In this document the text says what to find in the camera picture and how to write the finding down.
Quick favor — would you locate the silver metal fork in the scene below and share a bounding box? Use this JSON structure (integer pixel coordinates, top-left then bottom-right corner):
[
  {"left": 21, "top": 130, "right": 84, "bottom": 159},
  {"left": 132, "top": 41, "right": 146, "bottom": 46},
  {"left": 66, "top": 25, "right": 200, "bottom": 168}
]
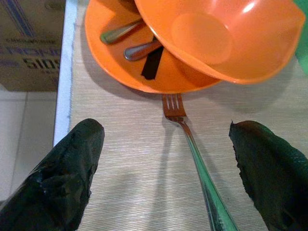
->
[{"left": 162, "top": 93, "right": 239, "bottom": 231}]

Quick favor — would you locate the orange plastic plate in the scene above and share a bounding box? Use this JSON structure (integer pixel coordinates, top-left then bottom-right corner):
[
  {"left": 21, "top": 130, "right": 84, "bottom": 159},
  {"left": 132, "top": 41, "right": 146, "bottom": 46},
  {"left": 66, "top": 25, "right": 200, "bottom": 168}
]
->
[{"left": 84, "top": 0, "right": 222, "bottom": 94}]

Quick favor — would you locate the orange plastic bowl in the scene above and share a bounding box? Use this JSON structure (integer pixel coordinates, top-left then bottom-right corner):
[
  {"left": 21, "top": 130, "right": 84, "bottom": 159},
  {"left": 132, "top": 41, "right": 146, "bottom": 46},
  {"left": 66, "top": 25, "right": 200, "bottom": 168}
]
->
[{"left": 134, "top": 0, "right": 306, "bottom": 85}]

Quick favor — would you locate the brown cardboard box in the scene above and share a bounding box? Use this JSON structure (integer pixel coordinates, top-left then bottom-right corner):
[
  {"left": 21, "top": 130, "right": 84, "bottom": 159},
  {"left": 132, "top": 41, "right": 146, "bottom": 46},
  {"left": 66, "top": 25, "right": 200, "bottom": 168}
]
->
[{"left": 0, "top": 0, "right": 66, "bottom": 92}]

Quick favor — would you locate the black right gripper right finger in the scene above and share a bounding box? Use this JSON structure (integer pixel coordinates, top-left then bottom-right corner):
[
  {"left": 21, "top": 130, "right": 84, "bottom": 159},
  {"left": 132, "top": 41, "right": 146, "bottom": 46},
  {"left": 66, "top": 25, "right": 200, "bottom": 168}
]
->
[{"left": 228, "top": 120, "right": 308, "bottom": 231}]

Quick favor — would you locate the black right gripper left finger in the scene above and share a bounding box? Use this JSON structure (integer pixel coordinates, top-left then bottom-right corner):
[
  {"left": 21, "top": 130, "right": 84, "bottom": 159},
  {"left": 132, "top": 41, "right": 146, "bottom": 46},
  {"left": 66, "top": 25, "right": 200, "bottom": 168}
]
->
[{"left": 0, "top": 118, "right": 105, "bottom": 231}]

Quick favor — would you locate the green object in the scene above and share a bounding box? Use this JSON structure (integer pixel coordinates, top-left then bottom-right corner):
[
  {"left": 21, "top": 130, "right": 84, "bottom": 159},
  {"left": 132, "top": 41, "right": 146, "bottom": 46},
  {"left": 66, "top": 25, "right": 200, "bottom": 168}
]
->
[{"left": 291, "top": 0, "right": 308, "bottom": 76}]

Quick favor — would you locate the beige woven placemat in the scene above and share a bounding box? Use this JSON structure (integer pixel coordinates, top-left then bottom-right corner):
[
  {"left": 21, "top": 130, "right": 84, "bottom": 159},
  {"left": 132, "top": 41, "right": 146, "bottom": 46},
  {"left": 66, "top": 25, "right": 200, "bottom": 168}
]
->
[{"left": 69, "top": 0, "right": 308, "bottom": 231}]

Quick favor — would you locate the silver cutlery handle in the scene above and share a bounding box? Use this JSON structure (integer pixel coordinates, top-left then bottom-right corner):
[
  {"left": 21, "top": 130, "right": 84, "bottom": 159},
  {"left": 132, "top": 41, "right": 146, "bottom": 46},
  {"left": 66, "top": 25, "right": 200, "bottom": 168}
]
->
[
  {"left": 123, "top": 39, "right": 163, "bottom": 62},
  {"left": 100, "top": 19, "right": 144, "bottom": 45}
]

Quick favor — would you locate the black tape strip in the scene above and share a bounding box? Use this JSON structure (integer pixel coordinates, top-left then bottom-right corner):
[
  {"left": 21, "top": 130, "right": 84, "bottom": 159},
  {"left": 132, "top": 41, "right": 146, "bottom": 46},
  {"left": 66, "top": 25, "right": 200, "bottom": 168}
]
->
[{"left": 141, "top": 36, "right": 165, "bottom": 81}]

